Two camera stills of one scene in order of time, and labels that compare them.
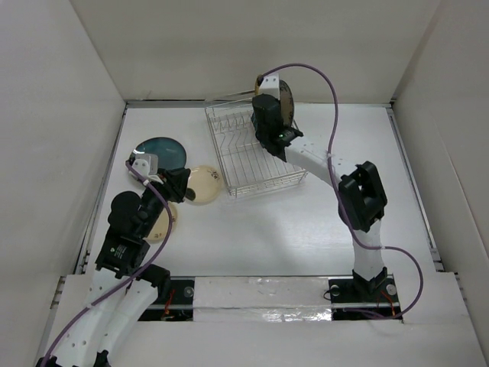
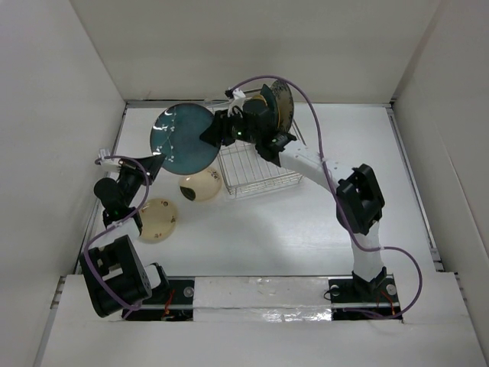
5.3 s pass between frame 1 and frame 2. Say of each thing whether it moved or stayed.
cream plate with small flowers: stayed
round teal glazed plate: moved
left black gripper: moved
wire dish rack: stayed
